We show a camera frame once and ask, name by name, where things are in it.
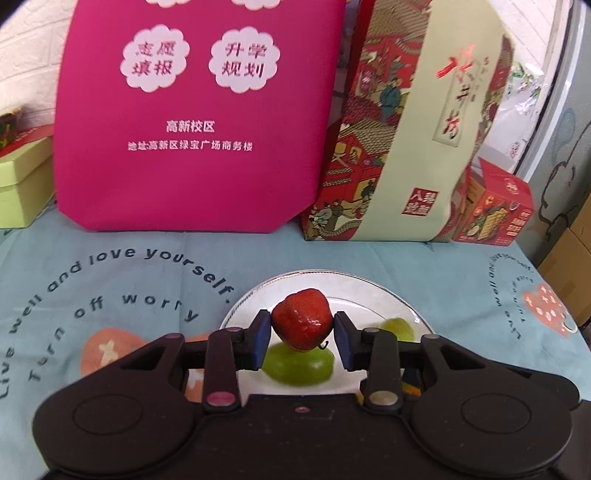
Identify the green patterned bowl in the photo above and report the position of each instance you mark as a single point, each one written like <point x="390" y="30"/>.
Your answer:
<point x="9" y="129"/>

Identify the small green lime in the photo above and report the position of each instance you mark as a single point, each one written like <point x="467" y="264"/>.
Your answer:
<point x="397" y="330"/>

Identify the red wax apple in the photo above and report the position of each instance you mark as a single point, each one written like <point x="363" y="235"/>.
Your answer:
<point x="300" y="318"/>

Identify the teal printed tablecloth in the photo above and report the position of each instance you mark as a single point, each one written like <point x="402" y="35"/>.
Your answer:
<point x="138" y="286"/>

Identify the green mango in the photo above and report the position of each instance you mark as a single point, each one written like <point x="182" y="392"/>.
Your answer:
<point x="411" y="385"/>

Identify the floral wall poster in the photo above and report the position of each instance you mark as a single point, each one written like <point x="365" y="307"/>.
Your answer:
<point x="521" y="115"/>

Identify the patterned green-red gift box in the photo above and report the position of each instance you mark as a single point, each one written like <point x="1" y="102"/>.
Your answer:
<point x="406" y="152"/>

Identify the red cracker box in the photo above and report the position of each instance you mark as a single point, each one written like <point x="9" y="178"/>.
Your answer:
<point x="498" y="212"/>

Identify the oblong green jujube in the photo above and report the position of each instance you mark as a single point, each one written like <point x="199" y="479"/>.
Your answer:
<point x="300" y="370"/>

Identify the white plate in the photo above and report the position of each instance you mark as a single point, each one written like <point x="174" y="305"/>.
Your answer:
<point x="360" y="295"/>

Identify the brown cardboard carton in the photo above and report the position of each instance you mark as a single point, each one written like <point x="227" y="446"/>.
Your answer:
<point x="572" y="258"/>

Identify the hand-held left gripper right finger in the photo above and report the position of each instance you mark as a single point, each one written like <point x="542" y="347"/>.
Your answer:
<point x="344" y="341"/>

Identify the light green cardboard box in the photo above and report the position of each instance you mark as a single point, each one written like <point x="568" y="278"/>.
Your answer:
<point x="23" y="184"/>

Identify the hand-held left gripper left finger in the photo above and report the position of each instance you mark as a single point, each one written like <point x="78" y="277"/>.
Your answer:
<point x="261" y="341"/>

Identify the magenta tote bag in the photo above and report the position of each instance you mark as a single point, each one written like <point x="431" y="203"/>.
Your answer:
<point x="184" y="184"/>

